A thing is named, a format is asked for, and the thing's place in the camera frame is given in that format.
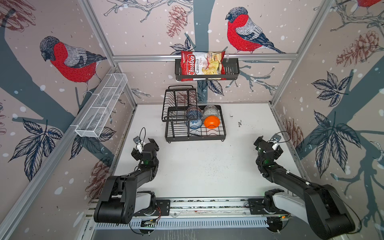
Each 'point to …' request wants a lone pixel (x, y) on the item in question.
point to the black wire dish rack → (178, 98)
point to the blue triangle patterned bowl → (193, 112)
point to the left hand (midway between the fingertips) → (141, 143)
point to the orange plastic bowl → (212, 122)
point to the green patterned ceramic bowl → (210, 110)
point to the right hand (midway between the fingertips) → (268, 142)
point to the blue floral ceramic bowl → (194, 124)
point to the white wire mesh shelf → (100, 105)
